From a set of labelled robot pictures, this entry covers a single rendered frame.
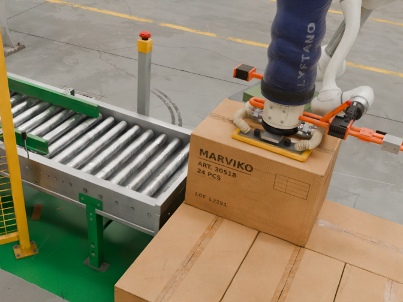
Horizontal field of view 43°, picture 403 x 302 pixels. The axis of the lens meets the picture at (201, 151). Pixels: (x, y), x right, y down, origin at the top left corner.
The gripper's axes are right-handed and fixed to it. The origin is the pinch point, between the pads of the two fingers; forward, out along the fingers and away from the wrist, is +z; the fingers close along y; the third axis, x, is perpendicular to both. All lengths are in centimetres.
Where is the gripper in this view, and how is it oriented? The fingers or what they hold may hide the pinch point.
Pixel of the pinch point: (343, 129)
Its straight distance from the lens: 218.5
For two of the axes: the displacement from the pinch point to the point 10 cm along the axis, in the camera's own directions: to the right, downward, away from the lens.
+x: -8.8, -3.2, 3.5
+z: -4.7, 4.5, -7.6
